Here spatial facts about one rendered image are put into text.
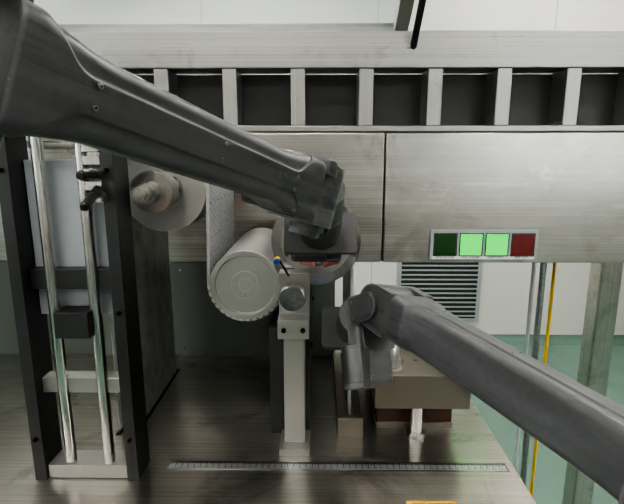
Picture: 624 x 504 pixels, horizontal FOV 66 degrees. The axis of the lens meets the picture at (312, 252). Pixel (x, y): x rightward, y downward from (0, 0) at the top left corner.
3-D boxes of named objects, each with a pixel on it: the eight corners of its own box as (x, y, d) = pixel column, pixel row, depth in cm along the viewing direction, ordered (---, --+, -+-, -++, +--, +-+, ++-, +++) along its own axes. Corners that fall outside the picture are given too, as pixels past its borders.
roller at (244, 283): (210, 319, 82) (207, 250, 79) (236, 280, 107) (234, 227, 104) (281, 319, 81) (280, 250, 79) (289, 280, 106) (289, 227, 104)
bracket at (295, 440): (279, 458, 79) (276, 278, 73) (281, 435, 85) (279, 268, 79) (309, 458, 79) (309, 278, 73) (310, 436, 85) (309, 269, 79)
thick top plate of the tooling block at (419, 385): (374, 408, 81) (375, 375, 79) (356, 325, 120) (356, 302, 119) (469, 409, 81) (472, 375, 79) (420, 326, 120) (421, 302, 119)
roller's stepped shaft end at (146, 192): (125, 206, 67) (123, 183, 66) (141, 202, 73) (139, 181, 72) (148, 206, 67) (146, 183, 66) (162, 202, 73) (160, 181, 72)
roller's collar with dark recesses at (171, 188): (131, 213, 73) (128, 170, 72) (145, 208, 79) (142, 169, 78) (173, 213, 73) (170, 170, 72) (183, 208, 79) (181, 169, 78)
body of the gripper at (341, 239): (356, 258, 67) (361, 232, 61) (284, 258, 67) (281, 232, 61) (354, 219, 71) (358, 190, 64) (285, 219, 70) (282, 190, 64)
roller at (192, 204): (124, 231, 80) (117, 145, 77) (169, 213, 104) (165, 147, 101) (207, 231, 80) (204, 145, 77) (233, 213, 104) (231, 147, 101)
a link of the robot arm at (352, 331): (378, 291, 66) (337, 294, 66) (384, 341, 64) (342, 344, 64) (373, 302, 73) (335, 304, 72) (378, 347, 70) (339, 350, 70)
